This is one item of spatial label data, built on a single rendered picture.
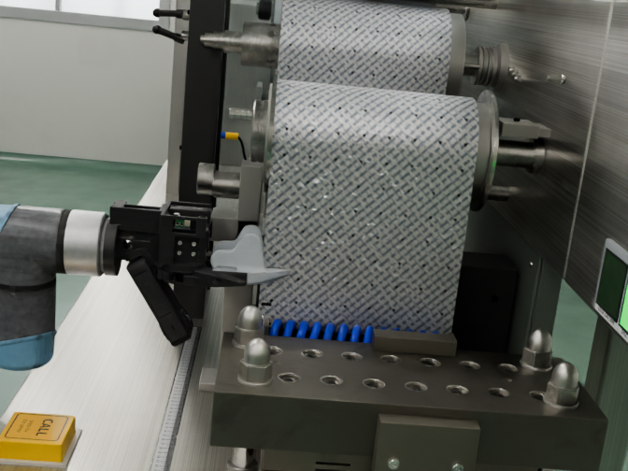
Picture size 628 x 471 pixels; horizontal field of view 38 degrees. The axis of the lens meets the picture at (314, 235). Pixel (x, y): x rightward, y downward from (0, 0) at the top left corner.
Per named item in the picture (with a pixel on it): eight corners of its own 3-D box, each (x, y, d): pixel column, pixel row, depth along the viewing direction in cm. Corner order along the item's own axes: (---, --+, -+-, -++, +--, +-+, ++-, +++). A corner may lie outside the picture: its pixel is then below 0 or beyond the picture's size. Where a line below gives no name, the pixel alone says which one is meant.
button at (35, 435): (14, 429, 104) (14, 410, 103) (75, 434, 104) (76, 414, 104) (-5, 460, 97) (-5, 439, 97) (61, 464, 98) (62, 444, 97)
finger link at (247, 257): (292, 240, 102) (211, 233, 102) (288, 290, 104) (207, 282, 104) (292, 233, 105) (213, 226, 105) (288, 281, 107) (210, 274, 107)
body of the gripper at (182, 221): (212, 220, 101) (104, 210, 100) (207, 292, 103) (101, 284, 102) (217, 204, 108) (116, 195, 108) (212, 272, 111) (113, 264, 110)
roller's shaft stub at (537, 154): (477, 165, 113) (481, 130, 112) (532, 170, 113) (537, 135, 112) (484, 172, 108) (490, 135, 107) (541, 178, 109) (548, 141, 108)
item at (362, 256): (256, 328, 109) (269, 178, 104) (449, 343, 110) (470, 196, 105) (256, 330, 108) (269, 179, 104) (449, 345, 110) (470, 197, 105)
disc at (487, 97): (458, 196, 119) (474, 83, 115) (462, 196, 119) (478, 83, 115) (482, 224, 105) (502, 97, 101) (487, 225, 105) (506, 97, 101)
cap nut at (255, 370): (237, 370, 94) (241, 330, 93) (273, 373, 94) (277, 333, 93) (235, 385, 91) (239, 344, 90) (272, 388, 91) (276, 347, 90)
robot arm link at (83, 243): (63, 282, 102) (78, 261, 110) (103, 286, 103) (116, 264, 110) (64, 219, 100) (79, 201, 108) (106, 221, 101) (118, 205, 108)
